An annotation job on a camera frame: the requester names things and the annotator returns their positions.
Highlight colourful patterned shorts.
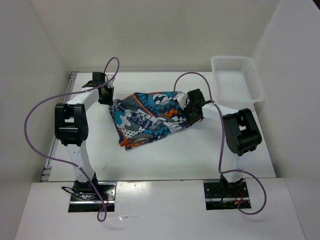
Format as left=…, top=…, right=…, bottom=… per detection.
left=108, top=91, right=201, bottom=151

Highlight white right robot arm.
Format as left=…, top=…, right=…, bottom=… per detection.
left=176, top=89, right=262, bottom=197

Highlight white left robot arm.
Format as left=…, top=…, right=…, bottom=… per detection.
left=54, top=72, right=115, bottom=200

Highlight white plastic basket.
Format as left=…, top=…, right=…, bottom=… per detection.
left=210, top=55, right=265, bottom=104

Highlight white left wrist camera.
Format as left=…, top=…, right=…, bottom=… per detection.
left=105, top=74, right=116, bottom=88

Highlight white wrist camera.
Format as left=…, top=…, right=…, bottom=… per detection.
left=105, top=74, right=116, bottom=88
left=174, top=92, right=190, bottom=110

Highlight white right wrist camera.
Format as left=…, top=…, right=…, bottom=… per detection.
left=174, top=92, right=190, bottom=110

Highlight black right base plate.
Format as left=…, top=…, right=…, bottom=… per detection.
left=203, top=179, right=252, bottom=211

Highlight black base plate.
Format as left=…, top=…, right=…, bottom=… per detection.
left=203, top=179, right=252, bottom=211
left=61, top=182, right=117, bottom=213

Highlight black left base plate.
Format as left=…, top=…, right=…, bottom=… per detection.
left=61, top=182, right=117, bottom=213

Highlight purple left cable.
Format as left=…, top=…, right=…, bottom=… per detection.
left=23, top=56, right=120, bottom=223

